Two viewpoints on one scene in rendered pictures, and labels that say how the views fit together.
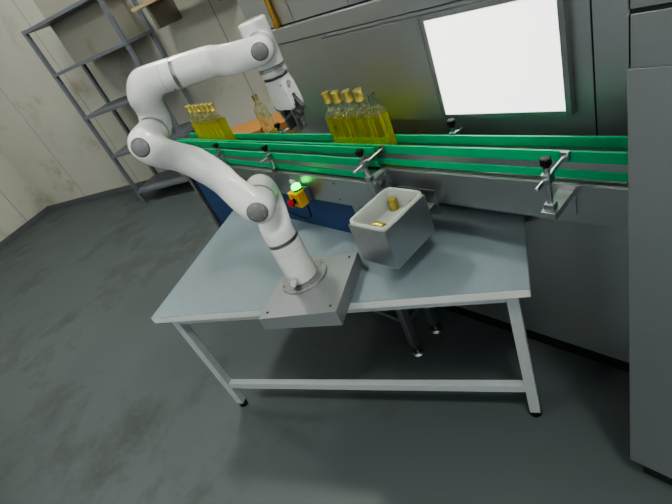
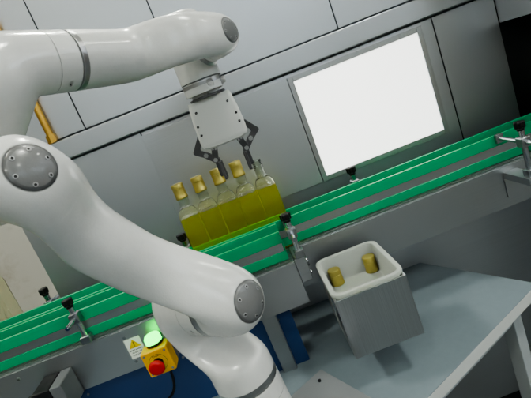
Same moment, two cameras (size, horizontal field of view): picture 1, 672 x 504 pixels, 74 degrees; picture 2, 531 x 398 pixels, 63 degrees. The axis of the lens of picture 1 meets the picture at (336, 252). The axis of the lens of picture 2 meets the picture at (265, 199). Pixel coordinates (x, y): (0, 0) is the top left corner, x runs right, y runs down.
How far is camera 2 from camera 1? 119 cm
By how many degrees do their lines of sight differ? 56
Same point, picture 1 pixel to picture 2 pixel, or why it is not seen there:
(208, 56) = (142, 33)
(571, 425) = not seen: outside the picture
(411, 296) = (454, 364)
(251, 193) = (231, 267)
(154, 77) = (43, 45)
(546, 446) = not seen: outside the picture
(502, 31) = (377, 73)
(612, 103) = (470, 115)
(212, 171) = (150, 242)
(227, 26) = not seen: outside the picture
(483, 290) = (507, 309)
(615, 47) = (462, 70)
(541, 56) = (415, 87)
